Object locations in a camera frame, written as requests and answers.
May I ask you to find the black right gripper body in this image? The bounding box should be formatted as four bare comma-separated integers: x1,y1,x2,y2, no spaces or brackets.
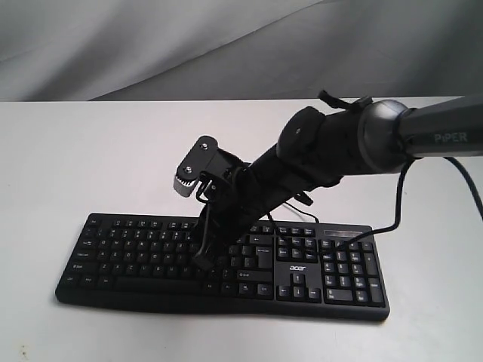
194,158,298,248

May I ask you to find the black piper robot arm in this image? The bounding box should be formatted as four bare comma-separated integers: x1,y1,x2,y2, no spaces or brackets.
192,92,482,270

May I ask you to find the black acer keyboard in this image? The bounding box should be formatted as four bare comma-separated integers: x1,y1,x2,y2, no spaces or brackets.
55,213,390,321

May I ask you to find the white backdrop cloth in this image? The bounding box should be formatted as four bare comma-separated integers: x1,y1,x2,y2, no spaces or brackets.
1,1,482,101

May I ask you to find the black USB cable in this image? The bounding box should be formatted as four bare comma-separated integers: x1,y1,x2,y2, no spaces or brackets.
269,201,321,237

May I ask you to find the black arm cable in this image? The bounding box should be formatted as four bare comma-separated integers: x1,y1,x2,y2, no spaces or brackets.
331,156,483,250

